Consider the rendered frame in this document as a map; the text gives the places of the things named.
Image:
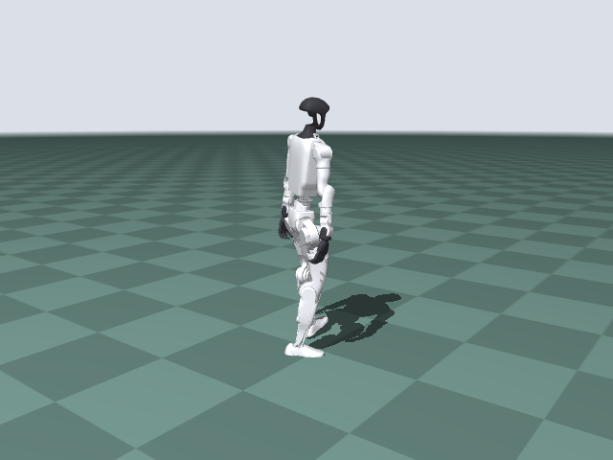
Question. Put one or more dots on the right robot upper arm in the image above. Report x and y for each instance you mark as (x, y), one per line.
(322, 154)

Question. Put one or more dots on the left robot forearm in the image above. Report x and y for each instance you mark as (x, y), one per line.
(288, 199)

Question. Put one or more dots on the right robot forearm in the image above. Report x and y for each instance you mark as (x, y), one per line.
(326, 210)

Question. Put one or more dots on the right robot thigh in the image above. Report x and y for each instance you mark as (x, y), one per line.
(309, 234)

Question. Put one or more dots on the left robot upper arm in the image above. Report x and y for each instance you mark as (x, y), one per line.
(288, 145)

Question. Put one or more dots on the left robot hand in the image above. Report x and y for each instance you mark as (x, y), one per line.
(282, 228)

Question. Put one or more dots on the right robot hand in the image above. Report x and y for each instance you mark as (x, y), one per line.
(323, 247)

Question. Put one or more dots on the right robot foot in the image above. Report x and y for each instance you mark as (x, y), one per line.
(306, 351)

